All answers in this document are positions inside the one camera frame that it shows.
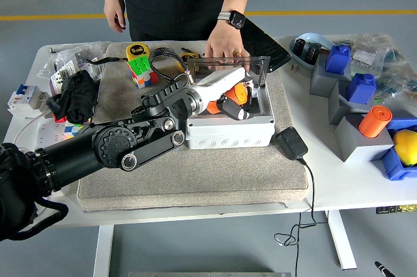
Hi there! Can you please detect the black power adapter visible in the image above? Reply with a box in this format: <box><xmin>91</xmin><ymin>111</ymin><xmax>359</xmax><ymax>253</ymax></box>
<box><xmin>275</xmin><ymin>126</ymin><xmax>309</xmax><ymax>162</ymax></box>

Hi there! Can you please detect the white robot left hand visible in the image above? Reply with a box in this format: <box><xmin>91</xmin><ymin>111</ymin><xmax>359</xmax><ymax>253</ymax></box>
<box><xmin>194</xmin><ymin>67</ymin><xmax>258</xmax><ymax>121</ymax></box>

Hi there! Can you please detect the black adapter cord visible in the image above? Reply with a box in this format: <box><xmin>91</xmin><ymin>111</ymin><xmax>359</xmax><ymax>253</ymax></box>
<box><xmin>272</xmin><ymin>155</ymin><xmax>328</xmax><ymax>277</ymax></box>

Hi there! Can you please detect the yellow tape measure black label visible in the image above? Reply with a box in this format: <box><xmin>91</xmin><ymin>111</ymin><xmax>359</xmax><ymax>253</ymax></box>
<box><xmin>126</xmin><ymin>43</ymin><xmax>151</xmax><ymax>62</ymax></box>

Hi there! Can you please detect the black cloth bundle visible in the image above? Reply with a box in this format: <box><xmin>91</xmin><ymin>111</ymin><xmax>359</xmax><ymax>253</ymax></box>
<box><xmin>46</xmin><ymin>70</ymin><xmax>100</xmax><ymax>124</ymax></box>

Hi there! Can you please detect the grey transparent box lid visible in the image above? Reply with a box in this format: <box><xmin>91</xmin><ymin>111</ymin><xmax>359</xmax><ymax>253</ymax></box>
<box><xmin>187</xmin><ymin>56</ymin><xmax>272</xmax><ymax>91</ymax></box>

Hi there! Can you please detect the light blue bowl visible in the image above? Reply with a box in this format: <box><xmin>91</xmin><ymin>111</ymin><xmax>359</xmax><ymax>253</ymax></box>
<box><xmin>289</xmin><ymin>32</ymin><xmax>335</xmax><ymax>71</ymax></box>

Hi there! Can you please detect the white table leg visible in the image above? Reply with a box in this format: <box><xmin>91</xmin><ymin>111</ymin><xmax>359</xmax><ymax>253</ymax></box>
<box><xmin>93</xmin><ymin>224</ymin><xmax>115</xmax><ymax>277</ymax></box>
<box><xmin>326</xmin><ymin>210</ymin><xmax>358</xmax><ymax>270</ymax></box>

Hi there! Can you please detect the person's left hand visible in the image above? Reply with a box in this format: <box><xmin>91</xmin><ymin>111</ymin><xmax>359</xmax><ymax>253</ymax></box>
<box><xmin>204</xmin><ymin>21</ymin><xmax>252</xmax><ymax>72</ymax></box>

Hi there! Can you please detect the black flat case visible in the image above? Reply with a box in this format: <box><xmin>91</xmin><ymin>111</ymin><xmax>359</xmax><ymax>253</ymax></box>
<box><xmin>240</xmin><ymin>18</ymin><xmax>293</xmax><ymax>74</ymax></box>

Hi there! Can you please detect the small black component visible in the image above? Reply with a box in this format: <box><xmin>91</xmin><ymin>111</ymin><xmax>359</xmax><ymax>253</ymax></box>
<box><xmin>294</xmin><ymin>38</ymin><xmax>308</xmax><ymax>55</ymax></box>
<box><xmin>305</xmin><ymin>44</ymin><xmax>320</xmax><ymax>62</ymax></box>

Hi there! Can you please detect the blue plastic block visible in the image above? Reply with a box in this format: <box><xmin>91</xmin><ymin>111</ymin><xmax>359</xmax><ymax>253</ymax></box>
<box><xmin>345</xmin><ymin>73</ymin><xmax>377</xmax><ymax>104</ymax></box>
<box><xmin>325</xmin><ymin>44</ymin><xmax>352</xmax><ymax>74</ymax></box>

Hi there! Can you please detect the orange cylindrical battery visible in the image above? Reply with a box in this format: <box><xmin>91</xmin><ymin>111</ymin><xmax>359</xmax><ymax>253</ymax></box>
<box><xmin>358</xmin><ymin>105</ymin><xmax>393</xmax><ymax>139</ymax></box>
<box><xmin>207</xmin><ymin>82</ymin><xmax>251</xmax><ymax>115</ymax></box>

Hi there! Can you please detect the large colourful puzzle cube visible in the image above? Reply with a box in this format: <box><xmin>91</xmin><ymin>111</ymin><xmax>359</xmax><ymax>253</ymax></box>
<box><xmin>126</xmin><ymin>54</ymin><xmax>159</xmax><ymax>90</ymax></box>

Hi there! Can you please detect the small colourful puzzle cube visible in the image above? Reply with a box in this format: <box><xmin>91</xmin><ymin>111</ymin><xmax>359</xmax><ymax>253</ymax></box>
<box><xmin>63</xmin><ymin>122</ymin><xmax>91</xmax><ymax>141</ymax></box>

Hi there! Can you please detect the white plastic junction box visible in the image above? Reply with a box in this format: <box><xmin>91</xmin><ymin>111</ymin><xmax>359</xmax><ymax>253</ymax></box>
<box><xmin>184</xmin><ymin>78</ymin><xmax>276</xmax><ymax>151</ymax></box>

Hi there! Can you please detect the black tape measure strap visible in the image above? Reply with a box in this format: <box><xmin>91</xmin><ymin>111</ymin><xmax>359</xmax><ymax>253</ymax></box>
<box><xmin>85</xmin><ymin>57</ymin><xmax>128</xmax><ymax>65</ymax></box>

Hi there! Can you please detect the black table control panel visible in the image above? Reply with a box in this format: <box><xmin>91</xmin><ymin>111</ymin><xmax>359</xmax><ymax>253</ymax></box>
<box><xmin>375</xmin><ymin>204</ymin><xmax>417</xmax><ymax>215</ymax></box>

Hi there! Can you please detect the clear bag with hardware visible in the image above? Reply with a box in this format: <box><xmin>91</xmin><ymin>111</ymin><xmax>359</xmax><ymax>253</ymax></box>
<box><xmin>35</xmin><ymin>41</ymin><xmax>111</xmax><ymax>82</ymax></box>

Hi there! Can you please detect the white power strip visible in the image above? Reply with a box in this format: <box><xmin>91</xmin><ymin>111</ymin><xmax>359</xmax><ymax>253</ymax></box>
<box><xmin>32</xmin><ymin>117</ymin><xmax>82</xmax><ymax>151</ymax></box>

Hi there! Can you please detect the blue storage bin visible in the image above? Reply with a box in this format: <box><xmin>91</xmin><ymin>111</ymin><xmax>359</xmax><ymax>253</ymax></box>
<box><xmin>379</xmin><ymin>117</ymin><xmax>417</xmax><ymax>181</ymax></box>

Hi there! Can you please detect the grey plastic block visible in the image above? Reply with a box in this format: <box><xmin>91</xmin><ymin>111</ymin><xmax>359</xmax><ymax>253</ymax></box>
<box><xmin>334</xmin><ymin>114</ymin><xmax>394</xmax><ymax>163</ymax></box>
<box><xmin>328</xmin><ymin>80</ymin><xmax>381</xmax><ymax>126</ymax></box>
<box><xmin>309</xmin><ymin>53</ymin><xmax>352</xmax><ymax>98</ymax></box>

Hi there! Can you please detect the white blue circuit breaker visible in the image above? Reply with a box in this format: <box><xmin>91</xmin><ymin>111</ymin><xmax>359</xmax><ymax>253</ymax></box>
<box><xmin>7</xmin><ymin>83</ymin><xmax>50</xmax><ymax>118</ymax></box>

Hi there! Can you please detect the grey-brown mat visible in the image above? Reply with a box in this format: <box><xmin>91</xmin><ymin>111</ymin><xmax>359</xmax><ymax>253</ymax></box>
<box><xmin>77</xmin><ymin>40</ymin><xmax>309</xmax><ymax>212</ymax></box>

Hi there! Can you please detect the purple white packaged part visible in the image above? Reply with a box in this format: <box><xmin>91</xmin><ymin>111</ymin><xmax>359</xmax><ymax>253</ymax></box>
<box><xmin>48</xmin><ymin>61</ymin><xmax>81</xmax><ymax>95</ymax></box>

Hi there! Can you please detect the yellow lemon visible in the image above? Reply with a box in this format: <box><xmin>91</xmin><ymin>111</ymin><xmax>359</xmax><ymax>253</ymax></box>
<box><xmin>392</xmin><ymin>129</ymin><xmax>417</xmax><ymax>166</ymax></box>

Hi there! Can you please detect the person's right hand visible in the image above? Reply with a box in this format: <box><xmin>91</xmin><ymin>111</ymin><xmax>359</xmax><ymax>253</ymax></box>
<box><xmin>103</xmin><ymin>0</ymin><xmax>128</xmax><ymax>33</ymax></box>

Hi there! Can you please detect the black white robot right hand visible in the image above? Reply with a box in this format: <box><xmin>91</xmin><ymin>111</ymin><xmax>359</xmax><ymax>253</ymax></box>
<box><xmin>374</xmin><ymin>260</ymin><xmax>394</xmax><ymax>277</ymax></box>

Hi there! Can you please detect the black wrist watch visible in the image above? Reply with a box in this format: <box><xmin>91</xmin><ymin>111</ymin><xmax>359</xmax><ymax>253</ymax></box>
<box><xmin>217</xmin><ymin>10</ymin><xmax>248</xmax><ymax>30</ymax></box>

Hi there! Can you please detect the white power cable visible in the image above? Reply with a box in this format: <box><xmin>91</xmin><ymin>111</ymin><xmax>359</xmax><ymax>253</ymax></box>
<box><xmin>12</xmin><ymin>109</ymin><xmax>55</xmax><ymax>147</ymax></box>

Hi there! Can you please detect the clear bag of parts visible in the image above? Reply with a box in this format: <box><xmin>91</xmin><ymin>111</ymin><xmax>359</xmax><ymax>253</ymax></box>
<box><xmin>374</xmin><ymin>55</ymin><xmax>417</xmax><ymax>115</ymax></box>
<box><xmin>332</xmin><ymin>33</ymin><xmax>410</xmax><ymax>74</ymax></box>

